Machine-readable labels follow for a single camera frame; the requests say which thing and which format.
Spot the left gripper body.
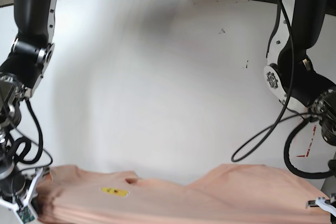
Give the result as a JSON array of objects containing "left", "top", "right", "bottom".
[{"left": 306, "top": 193, "right": 335, "bottom": 218}]

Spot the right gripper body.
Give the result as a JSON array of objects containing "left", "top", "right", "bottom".
[{"left": 1, "top": 166, "right": 50, "bottom": 214}]

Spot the peach T-shirt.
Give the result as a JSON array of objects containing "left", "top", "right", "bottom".
[{"left": 37, "top": 164, "right": 330, "bottom": 223}]

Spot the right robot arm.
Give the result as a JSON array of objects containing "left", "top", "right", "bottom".
[{"left": 1, "top": 0, "right": 57, "bottom": 219}]

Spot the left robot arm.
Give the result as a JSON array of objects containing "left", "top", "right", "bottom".
[{"left": 264, "top": 0, "right": 335, "bottom": 179}]

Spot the red tape marking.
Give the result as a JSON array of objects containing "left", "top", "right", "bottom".
[{"left": 295, "top": 123, "right": 317, "bottom": 158}]

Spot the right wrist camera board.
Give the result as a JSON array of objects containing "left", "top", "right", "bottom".
[{"left": 14, "top": 205, "right": 37, "bottom": 224}]

